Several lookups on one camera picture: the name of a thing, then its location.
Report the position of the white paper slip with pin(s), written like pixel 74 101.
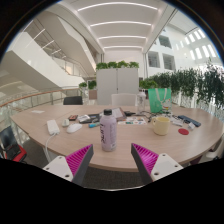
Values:
pixel 37 111

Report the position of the black power adapter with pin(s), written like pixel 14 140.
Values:
pixel 129 113

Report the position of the white cabinet topped with plants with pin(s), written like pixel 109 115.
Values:
pixel 116 85

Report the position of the clear plastic water bottle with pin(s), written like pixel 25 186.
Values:
pixel 141 103

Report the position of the small dark red case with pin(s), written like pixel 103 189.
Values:
pixel 72 117

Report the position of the row of green potted trees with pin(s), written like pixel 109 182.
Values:
pixel 190 83

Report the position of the white power strip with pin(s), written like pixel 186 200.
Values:
pixel 52 127

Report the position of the flat round red coaster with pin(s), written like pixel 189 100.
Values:
pixel 183 131

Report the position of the green tote bag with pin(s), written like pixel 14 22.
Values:
pixel 159 100

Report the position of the pale yellow mug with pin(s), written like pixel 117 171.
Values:
pixel 161 126

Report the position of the dark blue keyboard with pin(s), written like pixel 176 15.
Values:
pixel 189 120

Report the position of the colourful sticker sheet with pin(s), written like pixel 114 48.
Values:
pixel 133 121

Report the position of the small teal marker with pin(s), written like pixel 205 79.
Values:
pixel 93 125

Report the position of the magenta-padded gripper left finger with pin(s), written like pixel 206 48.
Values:
pixel 78 160

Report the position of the small white device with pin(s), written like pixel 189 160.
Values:
pixel 65 122

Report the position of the black flat case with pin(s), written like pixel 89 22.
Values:
pixel 91 118

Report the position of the purple drink bottle black cap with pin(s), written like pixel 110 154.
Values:
pixel 108 133

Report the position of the red and black chair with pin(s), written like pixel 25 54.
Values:
pixel 11 148

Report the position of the white paper packet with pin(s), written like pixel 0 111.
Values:
pixel 177 122

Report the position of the planter box with green plants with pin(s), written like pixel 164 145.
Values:
pixel 147 84
pixel 91 87

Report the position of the ceiling light strips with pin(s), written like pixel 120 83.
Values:
pixel 116 23

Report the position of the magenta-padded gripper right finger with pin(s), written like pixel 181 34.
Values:
pixel 146 159

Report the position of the white computer mouse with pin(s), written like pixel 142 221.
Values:
pixel 74 128

